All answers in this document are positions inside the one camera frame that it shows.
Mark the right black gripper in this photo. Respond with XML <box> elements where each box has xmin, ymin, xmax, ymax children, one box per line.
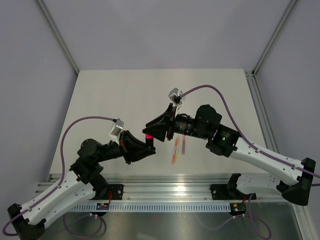
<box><xmin>143</xmin><ymin>103</ymin><xmax>210</xmax><ymax>142</ymax></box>

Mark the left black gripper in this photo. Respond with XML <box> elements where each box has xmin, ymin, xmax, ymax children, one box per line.
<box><xmin>95</xmin><ymin>130</ymin><xmax>156</xmax><ymax>165</ymax></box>

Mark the pink cap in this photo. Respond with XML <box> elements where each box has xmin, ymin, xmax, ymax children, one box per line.
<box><xmin>145</xmin><ymin>134</ymin><xmax>154</xmax><ymax>139</ymax></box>

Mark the yellow highlighter pen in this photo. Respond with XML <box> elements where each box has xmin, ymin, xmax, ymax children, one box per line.
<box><xmin>173</xmin><ymin>136</ymin><xmax>181</xmax><ymax>163</ymax></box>

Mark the thin red pen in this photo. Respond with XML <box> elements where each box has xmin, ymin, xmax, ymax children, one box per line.
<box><xmin>170</xmin><ymin>137</ymin><xmax>179</xmax><ymax>166</ymax></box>

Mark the grey purple marker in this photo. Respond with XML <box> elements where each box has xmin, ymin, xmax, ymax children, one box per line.
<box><xmin>181</xmin><ymin>136</ymin><xmax>186</xmax><ymax>155</ymax></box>

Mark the black pink highlighter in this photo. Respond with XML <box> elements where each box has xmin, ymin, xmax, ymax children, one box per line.
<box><xmin>145</xmin><ymin>138</ymin><xmax>154</xmax><ymax>148</ymax></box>

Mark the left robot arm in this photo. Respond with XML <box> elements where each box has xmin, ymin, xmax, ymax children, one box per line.
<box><xmin>7</xmin><ymin>130</ymin><xmax>156</xmax><ymax>240</ymax></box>

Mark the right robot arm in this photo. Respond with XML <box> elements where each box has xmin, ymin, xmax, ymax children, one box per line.
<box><xmin>142</xmin><ymin>104</ymin><xmax>316</xmax><ymax>206</ymax></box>

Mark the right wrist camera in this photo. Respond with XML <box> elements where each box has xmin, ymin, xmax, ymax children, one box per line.
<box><xmin>168</xmin><ymin>87</ymin><xmax>186</xmax><ymax>115</ymax></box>

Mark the aluminium mounting rail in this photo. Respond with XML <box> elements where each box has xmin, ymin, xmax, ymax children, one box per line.
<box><xmin>37</xmin><ymin>173</ymin><xmax>305</xmax><ymax>201</ymax></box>

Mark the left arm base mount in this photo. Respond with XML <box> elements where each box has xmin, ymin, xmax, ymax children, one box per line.
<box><xmin>94</xmin><ymin>183</ymin><xmax>125</xmax><ymax>218</ymax></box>

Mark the white slotted cable duct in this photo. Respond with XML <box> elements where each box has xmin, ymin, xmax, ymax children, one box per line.
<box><xmin>70</xmin><ymin>202</ymin><xmax>231</xmax><ymax>213</ymax></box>

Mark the aluminium side rail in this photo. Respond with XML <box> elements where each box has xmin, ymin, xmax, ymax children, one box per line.
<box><xmin>244</xmin><ymin>70</ymin><xmax>280</xmax><ymax>153</ymax></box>

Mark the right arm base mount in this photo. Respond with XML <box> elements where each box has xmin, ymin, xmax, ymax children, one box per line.
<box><xmin>209</xmin><ymin>184</ymin><xmax>257</xmax><ymax>216</ymax></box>

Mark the aluminium frame post left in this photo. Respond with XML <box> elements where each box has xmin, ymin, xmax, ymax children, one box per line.
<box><xmin>34</xmin><ymin>0</ymin><xmax>80</xmax><ymax>76</ymax></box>

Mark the aluminium frame post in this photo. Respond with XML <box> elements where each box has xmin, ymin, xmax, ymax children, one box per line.
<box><xmin>34</xmin><ymin>0</ymin><xmax>80</xmax><ymax>76</ymax></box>
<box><xmin>251</xmin><ymin>0</ymin><xmax>300</xmax><ymax>77</ymax></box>

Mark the aluminium frame post right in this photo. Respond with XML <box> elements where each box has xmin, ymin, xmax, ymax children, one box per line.
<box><xmin>251</xmin><ymin>0</ymin><xmax>300</xmax><ymax>77</ymax></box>

